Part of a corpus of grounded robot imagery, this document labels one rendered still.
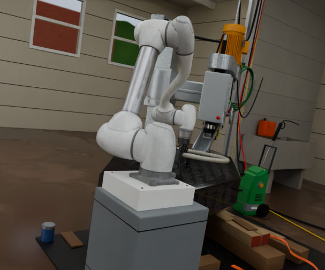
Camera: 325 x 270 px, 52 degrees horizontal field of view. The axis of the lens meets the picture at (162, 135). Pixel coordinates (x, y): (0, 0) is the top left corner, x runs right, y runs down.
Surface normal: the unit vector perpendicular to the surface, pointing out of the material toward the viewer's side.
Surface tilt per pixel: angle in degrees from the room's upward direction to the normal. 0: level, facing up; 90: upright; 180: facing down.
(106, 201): 90
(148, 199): 90
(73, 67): 90
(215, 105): 90
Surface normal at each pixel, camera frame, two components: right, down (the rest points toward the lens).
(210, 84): -0.27, 0.07
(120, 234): -0.78, -0.04
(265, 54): 0.61, 0.19
